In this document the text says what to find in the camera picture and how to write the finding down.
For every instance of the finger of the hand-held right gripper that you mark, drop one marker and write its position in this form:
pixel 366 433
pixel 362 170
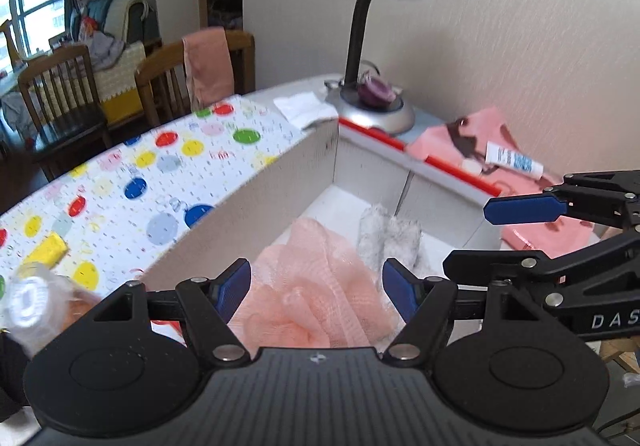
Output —
pixel 480 266
pixel 520 208

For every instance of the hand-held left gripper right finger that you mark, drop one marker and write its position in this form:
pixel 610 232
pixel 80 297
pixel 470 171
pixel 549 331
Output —
pixel 400 291

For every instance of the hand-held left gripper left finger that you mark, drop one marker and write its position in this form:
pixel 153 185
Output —
pixel 232 288

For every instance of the pink mesh bath pouf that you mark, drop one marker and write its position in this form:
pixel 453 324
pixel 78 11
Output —
pixel 310 276

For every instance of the white and red cardboard box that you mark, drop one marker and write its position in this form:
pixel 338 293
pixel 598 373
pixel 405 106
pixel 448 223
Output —
pixel 280 176

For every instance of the white tube blue label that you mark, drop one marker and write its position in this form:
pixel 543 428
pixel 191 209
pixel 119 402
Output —
pixel 512 159

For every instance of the grey fluffy socks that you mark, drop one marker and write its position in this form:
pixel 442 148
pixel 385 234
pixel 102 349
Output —
pixel 385 236

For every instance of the pink cloth on table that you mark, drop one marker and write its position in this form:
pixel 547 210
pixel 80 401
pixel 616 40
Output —
pixel 500 131

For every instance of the balloon print tablecloth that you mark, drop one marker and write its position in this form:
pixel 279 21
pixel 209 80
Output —
pixel 150 161

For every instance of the purple scrunchie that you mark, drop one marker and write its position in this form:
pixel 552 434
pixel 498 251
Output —
pixel 376 90

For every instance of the yellow sponge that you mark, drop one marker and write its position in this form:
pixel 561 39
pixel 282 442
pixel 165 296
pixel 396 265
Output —
pixel 47 251

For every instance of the white tissue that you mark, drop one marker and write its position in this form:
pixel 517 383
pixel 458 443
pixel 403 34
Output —
pixel 305 108

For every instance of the clear bottle orange liquid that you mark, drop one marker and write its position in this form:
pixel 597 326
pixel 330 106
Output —
pixel 30 301

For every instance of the pink towel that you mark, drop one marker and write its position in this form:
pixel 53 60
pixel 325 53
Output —
pixel 207 66

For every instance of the wooden chair dark seat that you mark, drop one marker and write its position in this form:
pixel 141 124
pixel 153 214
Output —
pixel 75 118

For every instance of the sofa with yellow cover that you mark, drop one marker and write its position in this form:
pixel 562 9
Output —
pixel 122 76

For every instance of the silver desk lamp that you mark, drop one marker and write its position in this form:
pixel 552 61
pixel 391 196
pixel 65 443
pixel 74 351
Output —
pixel 360 26

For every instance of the grey clothes heap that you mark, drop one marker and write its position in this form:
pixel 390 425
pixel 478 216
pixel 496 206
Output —
pixel 105 51

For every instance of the grey white clothes pile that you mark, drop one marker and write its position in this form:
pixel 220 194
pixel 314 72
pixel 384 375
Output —
pixel 12 111

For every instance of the window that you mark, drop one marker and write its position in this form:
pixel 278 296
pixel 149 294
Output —
pixel 35 1

